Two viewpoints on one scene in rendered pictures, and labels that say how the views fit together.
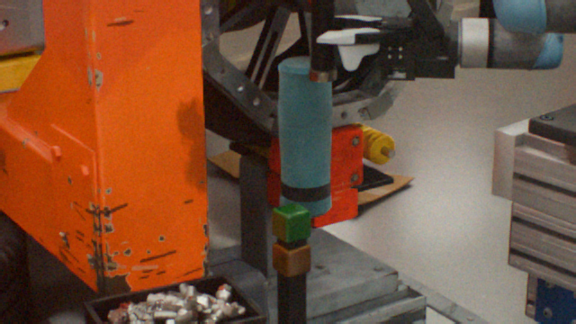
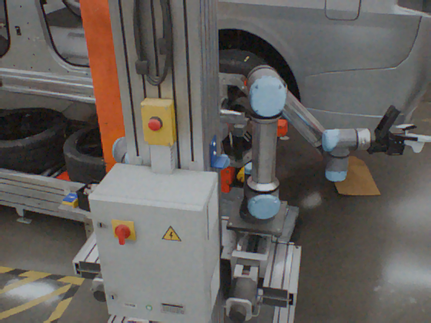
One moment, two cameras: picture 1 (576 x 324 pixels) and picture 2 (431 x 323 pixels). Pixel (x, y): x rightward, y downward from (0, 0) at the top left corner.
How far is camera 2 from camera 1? 2.25 m
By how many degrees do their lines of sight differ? 49
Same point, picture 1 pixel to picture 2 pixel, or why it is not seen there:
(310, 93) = not seen: hidden behind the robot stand
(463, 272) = (329, 232)
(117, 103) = (105, 140)
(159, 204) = not seen: hidden behind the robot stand
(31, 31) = not seen: hidden behind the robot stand
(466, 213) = (372, 216)
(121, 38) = (105, 126)
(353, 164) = (226, 178)
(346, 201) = (224, 187)
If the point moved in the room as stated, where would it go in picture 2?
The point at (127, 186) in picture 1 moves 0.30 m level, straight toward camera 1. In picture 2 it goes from (109, 158) to (60, 180)
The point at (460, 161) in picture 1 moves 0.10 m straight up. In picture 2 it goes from (414, 198) to (416, 185)
